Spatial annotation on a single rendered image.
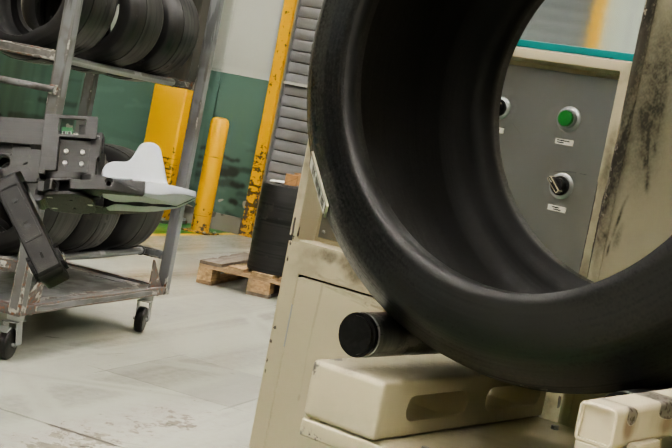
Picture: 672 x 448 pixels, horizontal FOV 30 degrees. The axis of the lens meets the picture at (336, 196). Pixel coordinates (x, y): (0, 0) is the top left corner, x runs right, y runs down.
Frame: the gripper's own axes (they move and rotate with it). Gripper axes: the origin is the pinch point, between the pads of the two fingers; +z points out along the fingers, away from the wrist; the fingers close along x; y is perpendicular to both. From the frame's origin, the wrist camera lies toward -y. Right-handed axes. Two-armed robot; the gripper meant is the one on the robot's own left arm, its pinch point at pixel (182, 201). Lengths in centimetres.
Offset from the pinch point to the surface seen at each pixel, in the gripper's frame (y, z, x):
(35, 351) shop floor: 42, -72, 382
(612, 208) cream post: 7, 49, 17
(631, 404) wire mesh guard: -27, 24, -66
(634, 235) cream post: 4, 51, 16
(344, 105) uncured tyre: 9.1, 15.3, -5.9
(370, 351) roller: -14.1, 19.2, -0.6
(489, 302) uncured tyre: -11.1, 28.4, -12.5
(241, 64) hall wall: 391, 0, 932
